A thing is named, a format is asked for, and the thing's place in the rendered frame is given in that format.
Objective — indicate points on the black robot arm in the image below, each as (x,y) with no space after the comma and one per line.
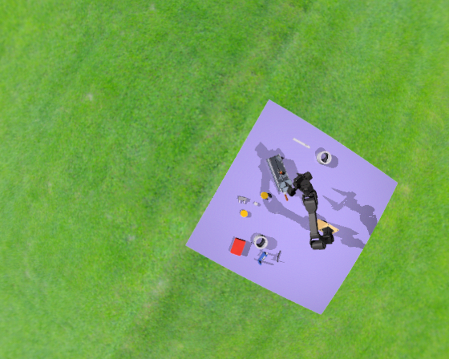
(311,205)

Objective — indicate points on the red block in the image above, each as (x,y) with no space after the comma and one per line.
(238,246)

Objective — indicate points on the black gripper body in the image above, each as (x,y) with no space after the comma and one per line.
(291,191)

